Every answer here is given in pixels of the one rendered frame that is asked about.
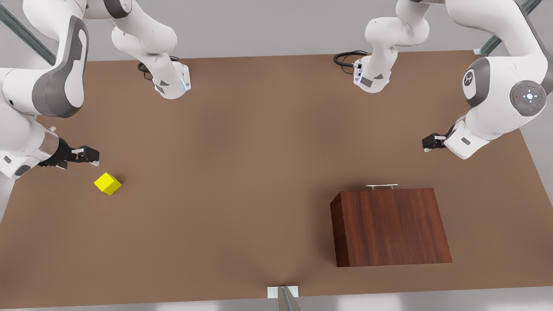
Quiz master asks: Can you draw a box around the yellow cube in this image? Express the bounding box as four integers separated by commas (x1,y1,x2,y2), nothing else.
94,172,122,196

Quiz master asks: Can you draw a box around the black cable loop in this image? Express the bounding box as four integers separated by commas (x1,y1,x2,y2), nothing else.
334,51,369,75
137,56,180,81

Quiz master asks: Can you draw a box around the silver frame post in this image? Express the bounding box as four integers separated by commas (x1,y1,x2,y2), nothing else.
472,0,543,56
0,4,57,66
267,285,303,311

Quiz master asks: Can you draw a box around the dark wooden drawer cabinet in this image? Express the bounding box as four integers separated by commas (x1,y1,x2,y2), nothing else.
330,188,453,267

